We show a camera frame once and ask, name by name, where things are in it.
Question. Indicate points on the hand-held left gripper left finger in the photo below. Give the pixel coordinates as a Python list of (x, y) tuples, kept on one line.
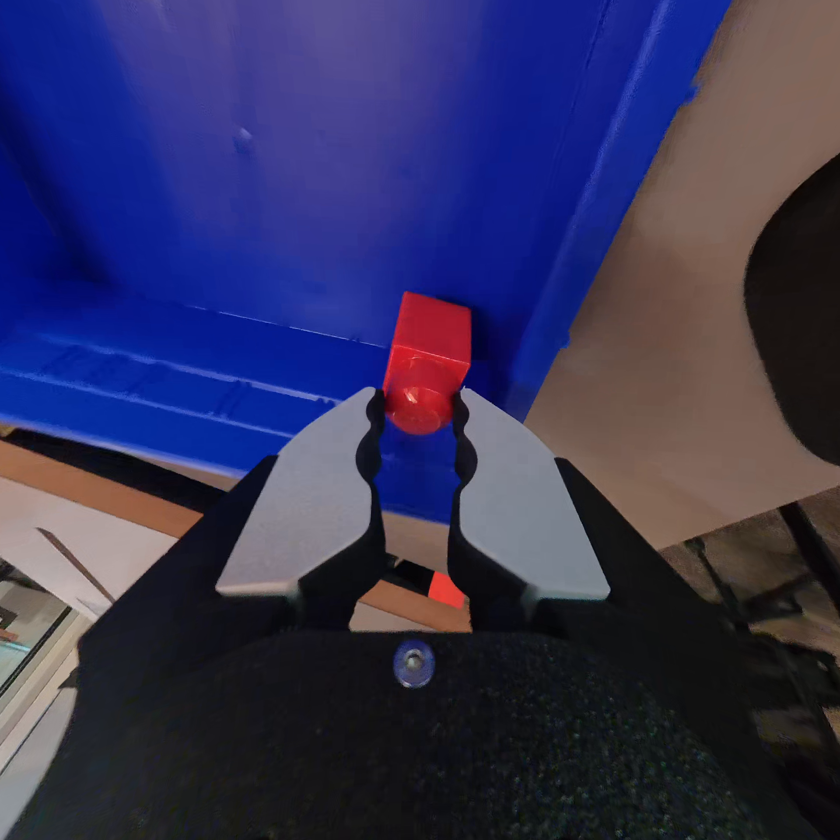
[(302, 518)]

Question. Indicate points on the red one-stud block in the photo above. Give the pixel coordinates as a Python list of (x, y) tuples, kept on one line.
[(430, 341)]

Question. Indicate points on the blue plastic bin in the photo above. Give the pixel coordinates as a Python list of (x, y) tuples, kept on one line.
[(295, 164)]

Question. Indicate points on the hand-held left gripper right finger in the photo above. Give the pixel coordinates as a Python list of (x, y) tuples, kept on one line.
[(525, 518)]

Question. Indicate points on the black chair base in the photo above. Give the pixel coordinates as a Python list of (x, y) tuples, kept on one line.
[(774, 590)]

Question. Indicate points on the black chair armrest pad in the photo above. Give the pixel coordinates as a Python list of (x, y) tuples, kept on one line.
[(800, 315)]

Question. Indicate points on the grey-top desk with wooden edge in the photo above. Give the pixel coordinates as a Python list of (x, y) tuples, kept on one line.
[(118, 499)]

